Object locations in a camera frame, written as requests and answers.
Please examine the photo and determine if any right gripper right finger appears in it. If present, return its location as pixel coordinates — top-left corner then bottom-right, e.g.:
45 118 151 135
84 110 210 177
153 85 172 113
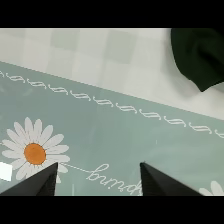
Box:
139 162 203 197

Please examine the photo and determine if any dark green shirt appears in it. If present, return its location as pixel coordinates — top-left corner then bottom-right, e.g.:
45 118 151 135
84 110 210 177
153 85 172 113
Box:
170 27 224 93

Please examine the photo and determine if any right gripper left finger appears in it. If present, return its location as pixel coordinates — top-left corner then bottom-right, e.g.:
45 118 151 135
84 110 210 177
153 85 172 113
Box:
0 162 59 197

